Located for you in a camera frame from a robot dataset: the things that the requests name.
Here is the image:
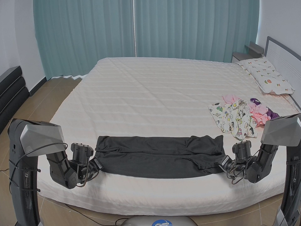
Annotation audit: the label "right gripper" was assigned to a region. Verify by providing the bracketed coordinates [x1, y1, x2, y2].
[218, 155, 233, 173]

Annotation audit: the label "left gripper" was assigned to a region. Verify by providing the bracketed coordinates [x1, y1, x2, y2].
[89, 156, 104, 174]

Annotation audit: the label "black shorts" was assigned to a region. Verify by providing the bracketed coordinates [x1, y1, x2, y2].
[95, 135, 227, 179]

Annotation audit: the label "bed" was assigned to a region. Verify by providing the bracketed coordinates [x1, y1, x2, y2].
[35, 35, 301, 217]

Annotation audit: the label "white printed pyjama garment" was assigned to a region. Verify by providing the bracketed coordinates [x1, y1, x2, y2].
[208, 98, 258, 141]

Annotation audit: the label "pink garment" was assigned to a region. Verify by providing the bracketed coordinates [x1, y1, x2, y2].
[222, 94, 272, 128]

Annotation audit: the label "purple garment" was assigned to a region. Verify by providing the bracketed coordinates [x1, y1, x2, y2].
[250, 98, 280, 120]

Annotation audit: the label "white printed pillow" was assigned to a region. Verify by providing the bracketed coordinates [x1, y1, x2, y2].
[235, 57, 296, 95]

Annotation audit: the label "grey bedside table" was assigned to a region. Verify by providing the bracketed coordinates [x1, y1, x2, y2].
[232, 41, 264, 64]

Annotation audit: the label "blue-green curtain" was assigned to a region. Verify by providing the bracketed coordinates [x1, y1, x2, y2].
[134, 0, 260, 63]
[33, 0, 136, 81]

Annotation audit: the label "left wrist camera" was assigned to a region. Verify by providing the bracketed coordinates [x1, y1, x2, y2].
[70, 143, 95, 162]

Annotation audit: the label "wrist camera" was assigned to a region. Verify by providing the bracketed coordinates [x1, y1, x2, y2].
[70, 143, 95, 162]
[232, 140, 253, 161]

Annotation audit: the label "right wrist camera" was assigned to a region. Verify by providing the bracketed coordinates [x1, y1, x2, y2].
[232, 140, 253, 161]

